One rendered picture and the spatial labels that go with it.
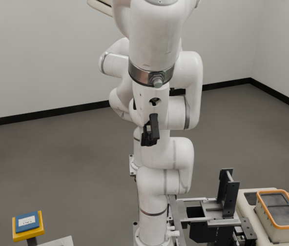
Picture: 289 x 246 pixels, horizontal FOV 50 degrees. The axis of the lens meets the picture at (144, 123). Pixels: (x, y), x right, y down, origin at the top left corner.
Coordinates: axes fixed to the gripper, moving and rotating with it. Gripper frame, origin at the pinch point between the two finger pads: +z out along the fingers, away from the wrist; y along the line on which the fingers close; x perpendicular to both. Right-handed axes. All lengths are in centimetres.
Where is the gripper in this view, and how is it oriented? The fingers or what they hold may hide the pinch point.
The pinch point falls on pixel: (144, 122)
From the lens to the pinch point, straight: 63.2
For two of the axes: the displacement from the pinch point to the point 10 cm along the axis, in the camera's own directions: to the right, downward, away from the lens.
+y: -1.8, -8.0, 5.6
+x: -9.8, 1.1, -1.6
